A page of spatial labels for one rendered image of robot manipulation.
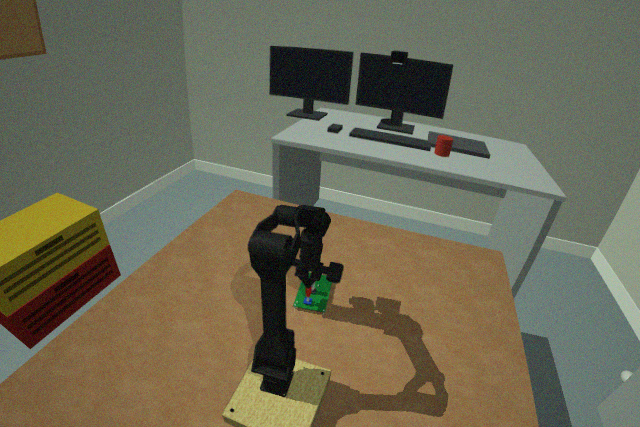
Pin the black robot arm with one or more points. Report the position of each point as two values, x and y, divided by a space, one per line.
271 256

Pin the green circuit board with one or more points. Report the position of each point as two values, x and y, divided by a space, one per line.
316 297

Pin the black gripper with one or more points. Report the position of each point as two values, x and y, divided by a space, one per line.
311 262

